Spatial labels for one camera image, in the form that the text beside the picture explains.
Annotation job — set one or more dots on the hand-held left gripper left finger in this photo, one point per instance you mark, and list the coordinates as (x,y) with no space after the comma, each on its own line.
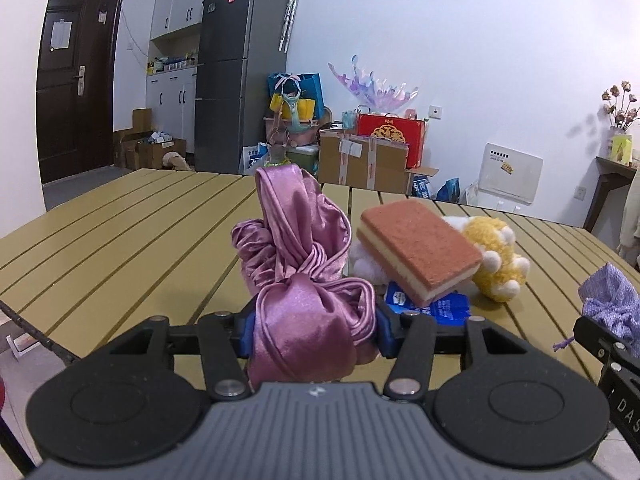
(245,335)

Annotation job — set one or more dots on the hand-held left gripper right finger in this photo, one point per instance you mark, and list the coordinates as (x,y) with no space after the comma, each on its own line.
(384,332)

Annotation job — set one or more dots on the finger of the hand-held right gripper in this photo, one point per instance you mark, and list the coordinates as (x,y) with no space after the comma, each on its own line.
(592,335)

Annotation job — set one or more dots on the purple cloth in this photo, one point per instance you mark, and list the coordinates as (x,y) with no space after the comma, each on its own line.
(615,295)

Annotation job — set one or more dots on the pink satin cloth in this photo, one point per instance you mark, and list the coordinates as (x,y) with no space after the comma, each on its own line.
(300,310)

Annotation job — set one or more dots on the orange layered sponge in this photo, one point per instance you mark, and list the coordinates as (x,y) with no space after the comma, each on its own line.
(415,245)

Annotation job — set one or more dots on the blue plastic packet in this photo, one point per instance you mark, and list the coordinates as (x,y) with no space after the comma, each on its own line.
(450,310)

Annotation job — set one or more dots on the yellow plush paw toy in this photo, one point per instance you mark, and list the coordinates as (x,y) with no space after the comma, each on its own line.
(495,255)

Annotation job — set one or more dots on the blue printed cardboard box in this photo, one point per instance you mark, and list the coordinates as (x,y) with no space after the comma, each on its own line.
(422,185)

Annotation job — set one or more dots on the khaki folding table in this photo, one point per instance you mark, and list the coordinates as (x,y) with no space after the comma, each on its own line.
(125,240)

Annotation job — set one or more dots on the dark wooden side table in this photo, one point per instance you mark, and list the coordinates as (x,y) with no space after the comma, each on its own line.
(605,180)

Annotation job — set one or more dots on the blue pet food bag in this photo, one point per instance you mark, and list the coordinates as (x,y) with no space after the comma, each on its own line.
(449,191)

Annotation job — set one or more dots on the large taped cardboard box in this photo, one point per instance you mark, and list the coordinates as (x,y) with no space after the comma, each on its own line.
(360,160)

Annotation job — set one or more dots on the blue white plastic bag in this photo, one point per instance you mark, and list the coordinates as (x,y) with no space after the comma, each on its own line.
(256,157)

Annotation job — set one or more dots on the light green storage box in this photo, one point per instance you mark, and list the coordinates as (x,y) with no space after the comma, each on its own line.
(304,157)

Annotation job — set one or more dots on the beige plush toy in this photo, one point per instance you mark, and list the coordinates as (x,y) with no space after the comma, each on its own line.
(176,161)

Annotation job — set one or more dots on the yellow green vase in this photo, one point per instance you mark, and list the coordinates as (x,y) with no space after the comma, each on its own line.
(621,147)

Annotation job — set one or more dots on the red gift box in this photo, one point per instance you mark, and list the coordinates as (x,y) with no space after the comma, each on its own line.
(395,135)

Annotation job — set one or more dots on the open cardboard box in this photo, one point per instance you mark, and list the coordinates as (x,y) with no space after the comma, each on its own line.
(150,152)

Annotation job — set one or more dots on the small white floor heater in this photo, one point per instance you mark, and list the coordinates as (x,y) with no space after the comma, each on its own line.
(21,349)

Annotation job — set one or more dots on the grey refrigerator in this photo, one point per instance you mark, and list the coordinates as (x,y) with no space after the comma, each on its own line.
(225,110)

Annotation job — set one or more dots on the dried flower bouquet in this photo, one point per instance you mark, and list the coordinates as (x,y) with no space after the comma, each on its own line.
(622,107)

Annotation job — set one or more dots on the small cardboard box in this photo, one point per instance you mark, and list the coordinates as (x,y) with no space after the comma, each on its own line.
(142,120)

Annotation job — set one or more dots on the white lower cabinet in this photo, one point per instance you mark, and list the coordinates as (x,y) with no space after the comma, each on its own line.
(170,105)

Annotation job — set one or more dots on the white cabinet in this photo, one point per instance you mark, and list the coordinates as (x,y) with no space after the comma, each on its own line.
(175,0)
(170,105)

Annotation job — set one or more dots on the iridescent bouquet wrap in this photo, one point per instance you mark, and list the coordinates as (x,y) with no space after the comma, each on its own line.
(370,87)

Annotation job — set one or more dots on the blue gift bag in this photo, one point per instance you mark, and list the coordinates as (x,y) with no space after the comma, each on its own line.
(310,87)

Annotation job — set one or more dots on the group of small containers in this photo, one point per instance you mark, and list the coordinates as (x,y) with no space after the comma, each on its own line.
(172,62)

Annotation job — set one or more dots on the dark brown door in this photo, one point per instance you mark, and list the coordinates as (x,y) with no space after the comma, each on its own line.
(75,110)

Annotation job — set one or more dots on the white upper cabinet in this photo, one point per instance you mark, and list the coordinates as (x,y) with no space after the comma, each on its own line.
(175,0)

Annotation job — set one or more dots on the white paper notice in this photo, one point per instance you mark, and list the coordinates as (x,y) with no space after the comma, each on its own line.
(60,35)

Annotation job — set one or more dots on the white wall socket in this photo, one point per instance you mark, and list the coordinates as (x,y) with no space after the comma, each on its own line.
(436,112)

